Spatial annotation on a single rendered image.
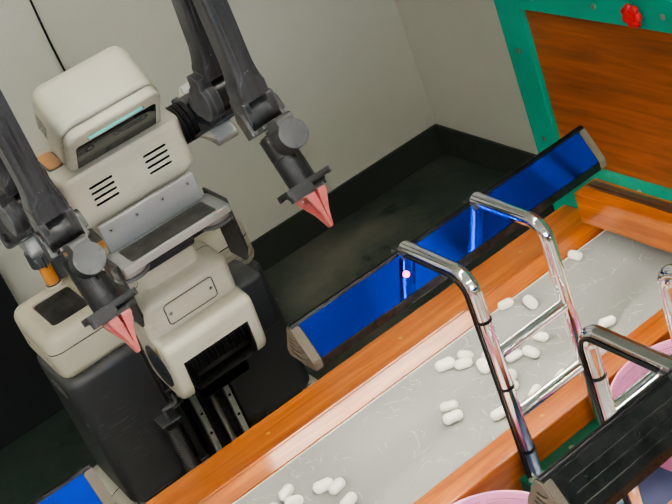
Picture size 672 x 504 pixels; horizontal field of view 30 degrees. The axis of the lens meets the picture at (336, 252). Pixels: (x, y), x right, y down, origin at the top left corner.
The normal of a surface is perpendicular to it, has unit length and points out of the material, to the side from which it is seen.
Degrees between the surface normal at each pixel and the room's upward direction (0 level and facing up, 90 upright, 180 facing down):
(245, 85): 90
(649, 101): 90
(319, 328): 58
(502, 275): 0
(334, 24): 90
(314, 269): 0
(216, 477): 0
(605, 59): 90
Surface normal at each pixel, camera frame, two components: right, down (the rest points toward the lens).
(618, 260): -0.33, -0.81
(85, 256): 0.32, -0.14
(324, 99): 0.53, 0.26
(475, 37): -0.78, 0.52
